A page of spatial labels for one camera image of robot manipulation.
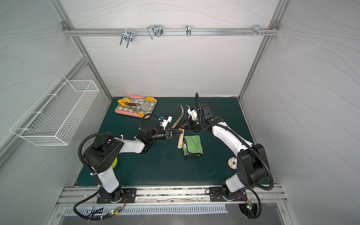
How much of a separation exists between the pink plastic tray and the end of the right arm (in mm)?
477

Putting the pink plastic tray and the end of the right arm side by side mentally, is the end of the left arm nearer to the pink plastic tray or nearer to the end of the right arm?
the end of the right arm

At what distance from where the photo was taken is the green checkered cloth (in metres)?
1.13

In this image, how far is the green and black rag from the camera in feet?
2.81

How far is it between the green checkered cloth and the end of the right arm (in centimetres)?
49

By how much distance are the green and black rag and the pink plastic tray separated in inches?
15.6

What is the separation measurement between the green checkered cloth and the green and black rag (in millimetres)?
423

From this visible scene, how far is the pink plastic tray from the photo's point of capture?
1124 mm

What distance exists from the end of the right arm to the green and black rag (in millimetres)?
134

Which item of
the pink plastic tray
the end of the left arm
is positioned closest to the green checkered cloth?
the pink plastic tray
